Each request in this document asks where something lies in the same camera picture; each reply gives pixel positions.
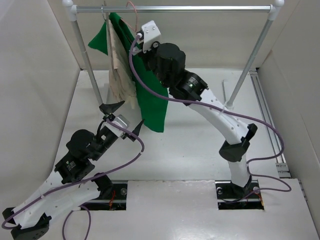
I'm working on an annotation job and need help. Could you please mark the green t shirt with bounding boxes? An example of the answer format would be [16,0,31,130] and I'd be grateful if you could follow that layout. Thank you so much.
[88,12,168,133]

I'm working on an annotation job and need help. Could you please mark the pink wire hanger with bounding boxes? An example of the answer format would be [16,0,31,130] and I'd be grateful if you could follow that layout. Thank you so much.
[121,0,139,33]

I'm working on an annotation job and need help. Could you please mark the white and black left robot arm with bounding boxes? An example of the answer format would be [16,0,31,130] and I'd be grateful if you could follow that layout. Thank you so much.
[2,101,143,240]

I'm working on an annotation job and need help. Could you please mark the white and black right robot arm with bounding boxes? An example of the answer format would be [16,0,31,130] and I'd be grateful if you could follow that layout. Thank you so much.
[139,42,258,197]

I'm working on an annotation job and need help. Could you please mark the beige cloth on hanger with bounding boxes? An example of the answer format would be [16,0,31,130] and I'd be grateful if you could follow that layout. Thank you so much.
[108,20,137,109]

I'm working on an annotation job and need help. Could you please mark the grey hanger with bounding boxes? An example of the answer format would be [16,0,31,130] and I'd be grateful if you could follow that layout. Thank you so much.
[101,0,109,23]

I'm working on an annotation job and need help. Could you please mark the white metal clothes rack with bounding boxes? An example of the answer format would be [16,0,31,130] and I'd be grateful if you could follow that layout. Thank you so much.
[62,0,285,109]

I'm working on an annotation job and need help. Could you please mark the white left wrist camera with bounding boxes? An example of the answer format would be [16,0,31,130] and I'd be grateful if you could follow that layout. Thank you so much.
[104,114,130,138]

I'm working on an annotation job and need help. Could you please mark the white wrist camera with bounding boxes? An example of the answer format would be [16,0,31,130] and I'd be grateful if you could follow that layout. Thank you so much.
[104,114,130,138]
[137,20,162,54]

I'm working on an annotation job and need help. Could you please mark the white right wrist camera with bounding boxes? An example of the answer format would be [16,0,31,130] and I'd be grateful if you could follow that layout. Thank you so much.
[137,20,162,54]

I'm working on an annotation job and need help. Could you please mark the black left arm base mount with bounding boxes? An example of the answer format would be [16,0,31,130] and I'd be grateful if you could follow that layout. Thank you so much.
[80,175,128,211]

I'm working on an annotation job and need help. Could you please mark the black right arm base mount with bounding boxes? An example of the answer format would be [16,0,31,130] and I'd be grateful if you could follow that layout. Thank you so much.
[215,180,264,210]

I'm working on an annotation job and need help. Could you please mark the aluminium rail on right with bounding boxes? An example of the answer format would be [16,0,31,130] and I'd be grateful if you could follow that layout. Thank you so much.
[249,70,292,179]

